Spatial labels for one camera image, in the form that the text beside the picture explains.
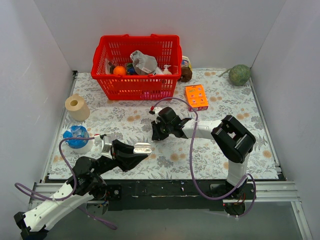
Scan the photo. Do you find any beige paper roll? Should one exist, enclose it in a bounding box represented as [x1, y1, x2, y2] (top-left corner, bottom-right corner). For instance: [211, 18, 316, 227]
[65, 94, 90, 122]

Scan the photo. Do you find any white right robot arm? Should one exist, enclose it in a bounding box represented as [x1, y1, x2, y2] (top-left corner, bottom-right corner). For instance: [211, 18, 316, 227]
[109, 106, 256, 199]

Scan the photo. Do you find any green melon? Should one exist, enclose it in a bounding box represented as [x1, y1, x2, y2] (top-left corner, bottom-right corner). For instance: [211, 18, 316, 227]
[218, 64, 251, 86]

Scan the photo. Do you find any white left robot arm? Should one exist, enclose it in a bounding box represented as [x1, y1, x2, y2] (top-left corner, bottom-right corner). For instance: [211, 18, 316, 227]
[14, 153, 149, 240]

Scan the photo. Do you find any blue wrapped tissue roll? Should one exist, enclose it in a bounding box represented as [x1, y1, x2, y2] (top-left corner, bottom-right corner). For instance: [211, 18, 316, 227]
[62, 125, 94, 154]

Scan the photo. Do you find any dark green toy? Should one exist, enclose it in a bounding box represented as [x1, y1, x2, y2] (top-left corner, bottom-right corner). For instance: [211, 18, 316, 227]
[125, 62, 137, 76]

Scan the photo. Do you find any grey crumpled bag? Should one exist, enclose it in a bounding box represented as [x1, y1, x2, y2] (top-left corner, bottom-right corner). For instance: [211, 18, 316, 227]
[130, 50, 158, 76]

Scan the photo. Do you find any red plastic shopping basket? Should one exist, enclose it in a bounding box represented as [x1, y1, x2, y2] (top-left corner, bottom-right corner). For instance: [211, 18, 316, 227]
[91, 34, 182, 101]

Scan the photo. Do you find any white pump bottle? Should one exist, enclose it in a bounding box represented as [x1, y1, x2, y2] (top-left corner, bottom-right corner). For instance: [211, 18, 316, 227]
[162, 64, 172, 75]

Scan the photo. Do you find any floral patterned table mat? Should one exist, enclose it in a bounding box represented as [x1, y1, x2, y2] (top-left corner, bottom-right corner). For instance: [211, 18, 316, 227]
[48, 67, 280, 181]

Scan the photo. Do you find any orange snack box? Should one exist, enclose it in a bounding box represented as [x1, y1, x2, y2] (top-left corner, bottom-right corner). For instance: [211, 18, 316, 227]
[184, 84, 209, 112]

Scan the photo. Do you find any white earbud charging case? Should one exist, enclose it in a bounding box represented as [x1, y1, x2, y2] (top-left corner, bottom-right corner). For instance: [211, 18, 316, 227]
[133, 142, 152, 155]

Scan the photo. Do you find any brown jar with label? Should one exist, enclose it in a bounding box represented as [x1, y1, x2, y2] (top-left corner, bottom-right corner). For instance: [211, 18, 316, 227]
[178, 55, 193, 83]

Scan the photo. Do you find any orange fruit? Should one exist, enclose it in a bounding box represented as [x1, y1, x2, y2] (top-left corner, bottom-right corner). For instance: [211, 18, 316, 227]
[113, 65, 127, 76]

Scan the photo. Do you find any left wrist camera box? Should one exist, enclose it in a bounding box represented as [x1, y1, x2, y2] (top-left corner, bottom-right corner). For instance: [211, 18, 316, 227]
[94, 134, 112, 158]

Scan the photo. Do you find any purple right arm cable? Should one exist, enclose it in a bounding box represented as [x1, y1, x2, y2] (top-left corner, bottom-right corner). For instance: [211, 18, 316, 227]
[153, 97, 257, 216]

